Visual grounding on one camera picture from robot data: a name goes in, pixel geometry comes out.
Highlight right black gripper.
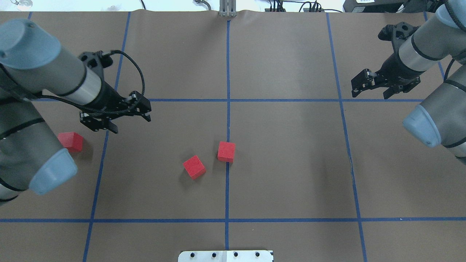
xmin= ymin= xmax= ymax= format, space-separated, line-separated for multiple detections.
xmin=351 ymin=54 xmax=423 ymax=100

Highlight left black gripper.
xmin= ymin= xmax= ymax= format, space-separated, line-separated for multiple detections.
xmin=80 ymin=81 xmax=151 ymax=134

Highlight red block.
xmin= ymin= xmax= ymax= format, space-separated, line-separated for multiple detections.
xmin=217 ymin=141 xmax=236 ymax=163
xmin=57 ymin=132 xmax=84 ymax=152
xmin=183 ymin=155 xmax=206 ymax=180

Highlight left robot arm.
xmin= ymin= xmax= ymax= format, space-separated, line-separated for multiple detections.
xmin=0 ymin=19 xmax=151 ymax=205

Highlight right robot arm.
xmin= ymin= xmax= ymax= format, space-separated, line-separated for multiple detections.
xmin=351 ymin=0 xmax=466 ymax=164

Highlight black device at table edge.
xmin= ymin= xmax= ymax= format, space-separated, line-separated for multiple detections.
xmin=343 ymin=0 xmax=445 ymax=13

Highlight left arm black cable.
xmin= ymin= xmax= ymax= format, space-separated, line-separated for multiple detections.
xmin=36 ymin=50 xmax=146 ymax=117

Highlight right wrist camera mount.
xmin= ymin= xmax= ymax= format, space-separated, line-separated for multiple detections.
xmin=378 ymin=22 xmax=420 ymax=53

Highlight black cables behind table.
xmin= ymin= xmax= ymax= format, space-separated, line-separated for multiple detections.
xmin=265 ymin=0 xmax=344 ymax=13

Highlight white metal base plate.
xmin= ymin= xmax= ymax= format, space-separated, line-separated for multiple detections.
xmin=178 ymin=250 xmax=274 ymax=262

